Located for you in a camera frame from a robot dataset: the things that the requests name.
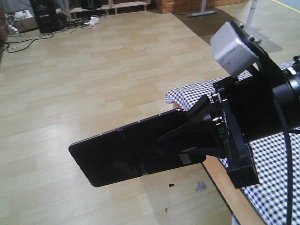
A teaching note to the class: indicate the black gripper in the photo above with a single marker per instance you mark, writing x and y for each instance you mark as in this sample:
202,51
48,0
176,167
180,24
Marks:
249,114

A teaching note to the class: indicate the black smartphone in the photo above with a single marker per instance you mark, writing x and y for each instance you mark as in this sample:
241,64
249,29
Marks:
133,150

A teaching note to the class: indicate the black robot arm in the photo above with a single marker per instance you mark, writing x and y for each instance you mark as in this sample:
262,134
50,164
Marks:
285,84

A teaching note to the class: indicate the black white checkered bed sheet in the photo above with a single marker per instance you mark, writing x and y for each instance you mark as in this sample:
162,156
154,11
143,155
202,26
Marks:
269,197

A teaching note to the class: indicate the white desk leg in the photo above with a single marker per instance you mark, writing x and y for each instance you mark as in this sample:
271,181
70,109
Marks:
250,16

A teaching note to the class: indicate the wooden shelf desk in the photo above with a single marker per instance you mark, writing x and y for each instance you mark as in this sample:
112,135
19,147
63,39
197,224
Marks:
112,5

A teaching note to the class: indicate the white power strip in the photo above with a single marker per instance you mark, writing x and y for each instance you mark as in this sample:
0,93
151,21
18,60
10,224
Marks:
94,19

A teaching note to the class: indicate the black computer tower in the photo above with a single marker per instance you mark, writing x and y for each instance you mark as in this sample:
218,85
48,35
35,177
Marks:
45,15

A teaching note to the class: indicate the cardboard box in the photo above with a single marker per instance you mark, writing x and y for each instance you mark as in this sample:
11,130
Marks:
21,21

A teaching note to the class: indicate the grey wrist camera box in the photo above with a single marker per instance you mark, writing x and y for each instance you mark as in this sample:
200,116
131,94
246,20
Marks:
230,51

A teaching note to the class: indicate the wooden bed frame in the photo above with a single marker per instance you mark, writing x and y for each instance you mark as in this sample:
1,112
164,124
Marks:
237,202

